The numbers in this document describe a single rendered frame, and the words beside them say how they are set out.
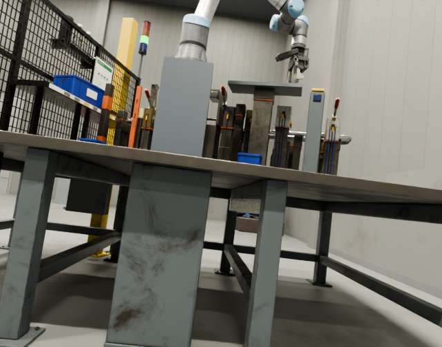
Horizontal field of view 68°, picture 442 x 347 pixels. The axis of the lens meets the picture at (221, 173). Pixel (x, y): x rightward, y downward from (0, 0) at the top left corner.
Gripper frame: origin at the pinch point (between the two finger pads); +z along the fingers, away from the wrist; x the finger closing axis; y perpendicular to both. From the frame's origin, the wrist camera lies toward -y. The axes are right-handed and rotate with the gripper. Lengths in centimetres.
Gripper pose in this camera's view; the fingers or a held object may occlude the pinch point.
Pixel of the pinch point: (290, 85)
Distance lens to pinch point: 174.5
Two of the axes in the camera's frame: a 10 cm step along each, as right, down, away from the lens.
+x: -1.8, 0.6, 9.8
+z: -1.2, 9.9, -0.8
